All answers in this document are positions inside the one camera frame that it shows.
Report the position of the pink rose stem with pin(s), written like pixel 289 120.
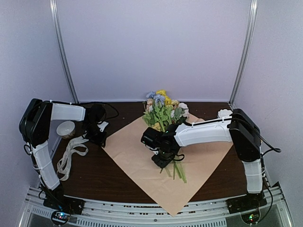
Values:
pixel 185 113

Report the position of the pale yellow flower stem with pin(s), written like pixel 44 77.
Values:
pixel 178 169

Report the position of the front aluminium rail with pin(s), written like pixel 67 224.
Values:
pixel 211 213

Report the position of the white printed ribbon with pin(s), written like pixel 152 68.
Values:
pixel 75 146

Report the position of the pink wrapping paper sheet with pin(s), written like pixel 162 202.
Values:
pixel 164 185

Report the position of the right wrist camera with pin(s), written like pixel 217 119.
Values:
pixel 156 151

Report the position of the blue flower stem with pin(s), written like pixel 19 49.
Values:
pixel 157 110

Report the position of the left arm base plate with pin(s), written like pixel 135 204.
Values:
pixel 62 214

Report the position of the left white patterned bowl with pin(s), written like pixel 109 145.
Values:
pixel 66 130

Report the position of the aluminium frame post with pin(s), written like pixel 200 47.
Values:
pixel 245 51
pixel 63 56

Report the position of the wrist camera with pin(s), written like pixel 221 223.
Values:
pixel 102 126
pixel 156 151

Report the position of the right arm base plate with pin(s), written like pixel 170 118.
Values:
pixel 248 207

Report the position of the right aluminium frame post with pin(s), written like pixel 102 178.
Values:
pixel 245 51

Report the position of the peach flower stem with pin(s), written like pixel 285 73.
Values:
pixel 148 116

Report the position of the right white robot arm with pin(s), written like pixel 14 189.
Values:
pixel 234 126

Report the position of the left aluminium frame post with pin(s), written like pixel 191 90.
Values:
pixel 63 56

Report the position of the white rose stem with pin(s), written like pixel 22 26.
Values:
pixel 175 111

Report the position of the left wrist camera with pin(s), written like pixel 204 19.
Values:
pixel 102 126

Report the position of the right white scalloped bowl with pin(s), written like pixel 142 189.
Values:
pixel 224 113

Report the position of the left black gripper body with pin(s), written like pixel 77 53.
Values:
pixel 93 135

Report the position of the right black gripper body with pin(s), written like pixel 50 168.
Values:
pixel 166 157

